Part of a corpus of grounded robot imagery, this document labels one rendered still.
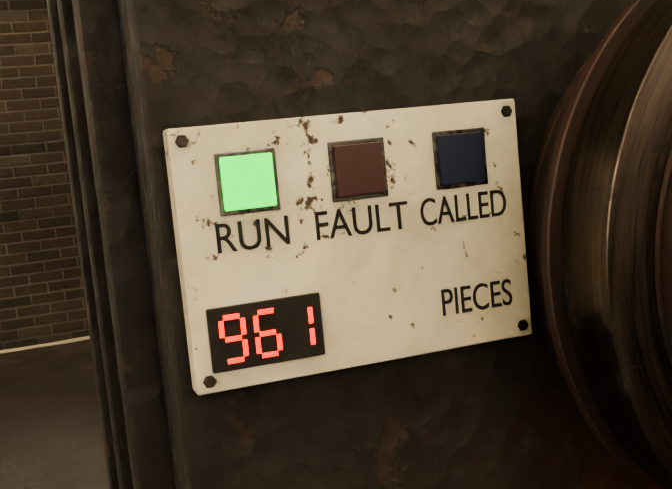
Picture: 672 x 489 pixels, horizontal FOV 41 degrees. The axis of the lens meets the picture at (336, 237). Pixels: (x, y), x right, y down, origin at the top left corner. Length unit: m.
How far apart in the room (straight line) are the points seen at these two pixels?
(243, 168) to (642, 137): 0.25
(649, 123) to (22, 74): 6.14
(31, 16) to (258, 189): 6.07
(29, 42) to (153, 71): 6.00
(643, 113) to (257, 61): 0.26
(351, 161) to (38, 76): 6.01
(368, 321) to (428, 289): 0.05
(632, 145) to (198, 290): 0.29
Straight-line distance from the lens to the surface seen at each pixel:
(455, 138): 0.66
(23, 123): 6.57
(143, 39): 0.62
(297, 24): 0.65
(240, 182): 0.60
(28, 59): 6.60
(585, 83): 0.64
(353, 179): 0.62
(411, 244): 0.65
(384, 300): 0.64
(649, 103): 0.58
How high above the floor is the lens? 1.22
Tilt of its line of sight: 6 degrees down
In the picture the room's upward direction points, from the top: 6 degrees counter-clockwise
